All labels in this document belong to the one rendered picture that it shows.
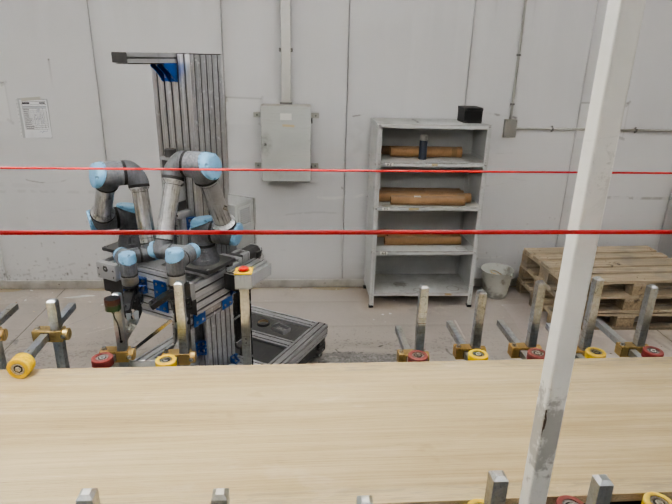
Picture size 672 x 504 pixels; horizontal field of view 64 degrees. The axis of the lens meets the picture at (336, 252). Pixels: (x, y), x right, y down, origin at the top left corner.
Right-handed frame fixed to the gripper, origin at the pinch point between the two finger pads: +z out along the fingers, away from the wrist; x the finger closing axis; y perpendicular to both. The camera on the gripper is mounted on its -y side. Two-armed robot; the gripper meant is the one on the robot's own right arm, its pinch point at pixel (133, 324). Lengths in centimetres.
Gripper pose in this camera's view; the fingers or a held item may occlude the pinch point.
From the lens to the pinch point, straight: 273.1
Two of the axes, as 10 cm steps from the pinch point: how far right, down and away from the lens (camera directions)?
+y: -0.7, -3.5, 9.4
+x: -10.0, 0.0, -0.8
